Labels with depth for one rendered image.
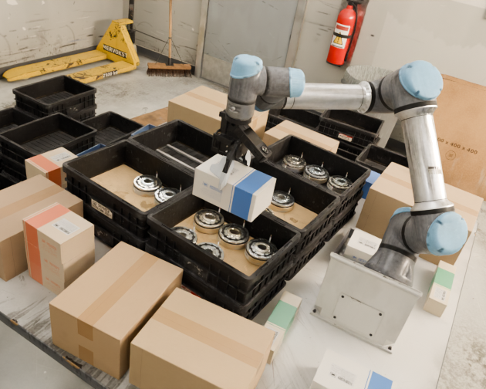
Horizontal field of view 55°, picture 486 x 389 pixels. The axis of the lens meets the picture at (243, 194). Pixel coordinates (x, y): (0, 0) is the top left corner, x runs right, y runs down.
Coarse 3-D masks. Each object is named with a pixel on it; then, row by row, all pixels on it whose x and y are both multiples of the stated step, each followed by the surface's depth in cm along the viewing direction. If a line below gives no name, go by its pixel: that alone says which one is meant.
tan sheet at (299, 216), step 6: (294, 204) 181; (294, 210) 177; (300, 210) 178; (306, 210) 179; (282, 216) 173; (288, 216) 173; (294, 216) 174; (300, 216) 175; (306, 216) 175; (312, 216) 176; (294, 222) 171; (300, 222) 171; (306, 222) 172; (300, 228) 168
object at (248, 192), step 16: (208, 160) 137; (208, 176) 131; (240, 176) 133; (256, 176) 134; (208, 192) 134; (224, 192) 131; (240, 192) 128; (256, 192) 127; (272, 192) 137; (224, 208) 133; (240, 208) 130; (256, 208) 130
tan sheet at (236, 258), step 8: (192, 216) 164; (184, 224) 160; (192, 224) 161; (224, 224) 163; (200, 232) 157; (200, 240) 154; (208, 240) 155; (216, 240) 155; (224, 248) 153; (224, 256) 149; (232, 256) 150; (240, 256) 151; (232, 264) 147; (240, 264) 148; (248, 264) 148; (248, 272) 145
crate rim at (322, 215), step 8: (280, 168) 182; (296, 176) 179; (312, 184) 175; (328, 192) 173; (336, 200) 169; (328, 208) 164; (272, 216) 154; (320, 216) 159; (288, 224) 152; (312, 224) 154; (304, 232) 151
